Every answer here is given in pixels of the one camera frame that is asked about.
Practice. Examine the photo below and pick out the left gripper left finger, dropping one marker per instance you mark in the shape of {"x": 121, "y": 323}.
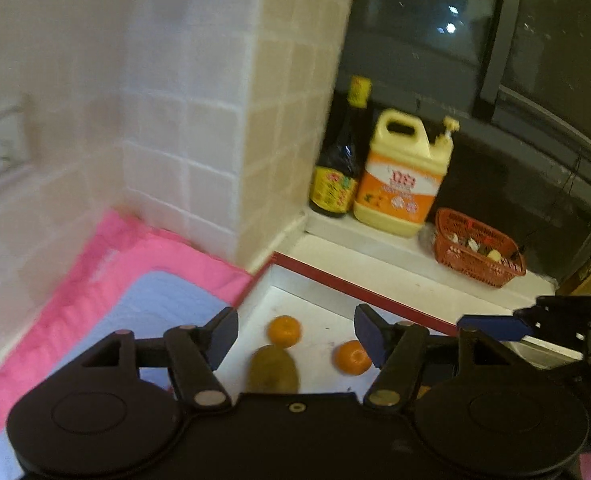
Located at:
{"x": 195, "y": 352}

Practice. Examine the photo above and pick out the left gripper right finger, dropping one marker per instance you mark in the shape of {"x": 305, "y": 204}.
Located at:
{"x": 397, "y": 350}

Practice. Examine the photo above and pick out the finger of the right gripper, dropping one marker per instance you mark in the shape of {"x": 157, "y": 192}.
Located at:
{"x": 499, "y": 327}

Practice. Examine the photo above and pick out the brown kiwi fruit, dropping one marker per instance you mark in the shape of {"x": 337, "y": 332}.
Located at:
{"x": 272, "y": 371}

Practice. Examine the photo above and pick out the small mandarin orange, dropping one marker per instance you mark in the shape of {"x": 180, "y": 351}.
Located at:
{"x": 284, "y": 331}

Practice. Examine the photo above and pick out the red plastic basket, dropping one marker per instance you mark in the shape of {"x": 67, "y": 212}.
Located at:
{"x": 476, "y": 250}

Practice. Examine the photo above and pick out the pink ruffled cloth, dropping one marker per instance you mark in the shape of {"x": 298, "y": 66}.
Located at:
{"x": 121, "y": 250}

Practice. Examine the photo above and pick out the dark soy sauce bottle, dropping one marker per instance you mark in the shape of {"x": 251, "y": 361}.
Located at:
{"x": 337, "y": 170}

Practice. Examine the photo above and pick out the yellow detergent jug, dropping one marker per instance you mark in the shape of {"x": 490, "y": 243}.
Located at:
{"x": 403, "y": 173}

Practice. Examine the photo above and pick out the white double wall socket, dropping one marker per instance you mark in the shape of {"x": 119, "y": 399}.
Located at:
{"x": 15, "y": 151}

